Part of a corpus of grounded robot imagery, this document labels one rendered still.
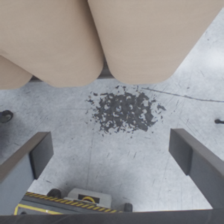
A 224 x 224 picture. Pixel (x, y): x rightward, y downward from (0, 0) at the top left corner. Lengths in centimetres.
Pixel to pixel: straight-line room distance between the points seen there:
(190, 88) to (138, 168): 65
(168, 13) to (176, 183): 98
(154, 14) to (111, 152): 88
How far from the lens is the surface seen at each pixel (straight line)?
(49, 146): 17
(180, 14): 47
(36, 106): 132
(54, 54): 64
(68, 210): 91
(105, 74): 115
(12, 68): 102
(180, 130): 17
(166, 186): 117
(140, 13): 44
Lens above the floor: 110
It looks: 80 degrees down
